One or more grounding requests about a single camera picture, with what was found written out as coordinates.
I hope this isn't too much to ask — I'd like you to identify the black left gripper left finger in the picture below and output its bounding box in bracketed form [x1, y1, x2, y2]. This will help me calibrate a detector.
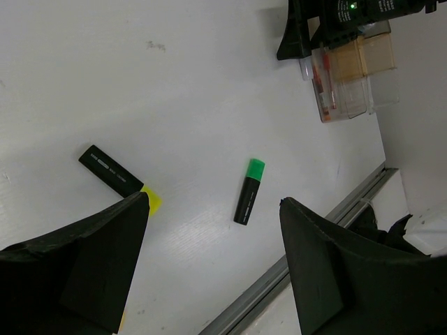
[1, 192, 149, 334]

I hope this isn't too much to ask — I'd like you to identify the clear compartment organizer box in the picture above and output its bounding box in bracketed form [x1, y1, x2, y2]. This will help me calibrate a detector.
[299, 20, 400, 123]

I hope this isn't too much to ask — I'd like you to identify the aluminium front rail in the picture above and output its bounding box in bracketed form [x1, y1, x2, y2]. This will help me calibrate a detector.
[202, 165, 397, 334]

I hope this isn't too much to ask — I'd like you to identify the red gel pen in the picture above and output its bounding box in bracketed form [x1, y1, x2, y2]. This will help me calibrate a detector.
[323, 52, 337, 110]

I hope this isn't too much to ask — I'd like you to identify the black green-capped highlighter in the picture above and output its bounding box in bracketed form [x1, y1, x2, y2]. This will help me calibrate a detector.
[233, 158, 265, 225]

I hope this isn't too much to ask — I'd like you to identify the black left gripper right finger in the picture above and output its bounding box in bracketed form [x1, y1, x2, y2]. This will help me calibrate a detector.
[278, 197, 447, 335]

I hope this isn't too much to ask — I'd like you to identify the black yellow-capped highlighter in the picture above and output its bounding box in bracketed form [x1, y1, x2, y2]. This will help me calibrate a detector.
[78, 145, 163, 216]

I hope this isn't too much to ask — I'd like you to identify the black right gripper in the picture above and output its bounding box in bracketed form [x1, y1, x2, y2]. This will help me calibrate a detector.
[276, 0, 369, 60]

